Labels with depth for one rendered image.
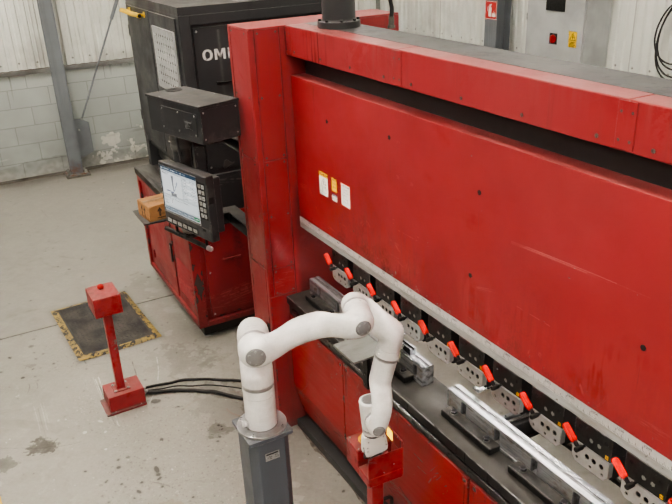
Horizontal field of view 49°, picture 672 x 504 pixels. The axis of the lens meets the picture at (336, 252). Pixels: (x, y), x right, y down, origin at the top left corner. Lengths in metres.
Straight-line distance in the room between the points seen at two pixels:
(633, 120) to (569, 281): 0.57
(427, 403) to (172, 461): 1.76
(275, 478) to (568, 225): 1.47
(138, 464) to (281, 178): 1.81
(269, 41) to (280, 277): 1.24
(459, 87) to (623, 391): 1.10
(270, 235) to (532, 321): 1.75
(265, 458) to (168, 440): 1.73
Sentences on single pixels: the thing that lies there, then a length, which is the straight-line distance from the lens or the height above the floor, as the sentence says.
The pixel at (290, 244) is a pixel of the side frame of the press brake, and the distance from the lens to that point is 3.94.
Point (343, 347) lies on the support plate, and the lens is 3.32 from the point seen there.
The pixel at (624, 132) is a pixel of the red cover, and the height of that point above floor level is 2.21.
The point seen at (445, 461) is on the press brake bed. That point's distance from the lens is 3.10.
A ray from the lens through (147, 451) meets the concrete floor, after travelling 4.52.
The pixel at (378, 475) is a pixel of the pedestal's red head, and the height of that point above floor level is 0.71.
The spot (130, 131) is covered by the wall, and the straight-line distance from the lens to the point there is 9.82.
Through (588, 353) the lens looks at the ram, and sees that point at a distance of 2.40.
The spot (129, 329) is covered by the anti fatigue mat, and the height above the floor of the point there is 0.01.
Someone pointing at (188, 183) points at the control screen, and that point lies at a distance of 3.90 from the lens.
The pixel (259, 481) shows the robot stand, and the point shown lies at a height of 0.81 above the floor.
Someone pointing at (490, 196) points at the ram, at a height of 1.87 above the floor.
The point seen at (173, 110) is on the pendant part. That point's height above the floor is 1.90.
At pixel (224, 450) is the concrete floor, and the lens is 4.41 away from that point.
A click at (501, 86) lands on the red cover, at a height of 2.25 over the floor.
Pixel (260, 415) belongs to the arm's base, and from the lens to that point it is 2.80.
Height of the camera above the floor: 2.75
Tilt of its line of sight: 24 degrees down
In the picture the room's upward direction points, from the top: 2 degrees counter-clockwise
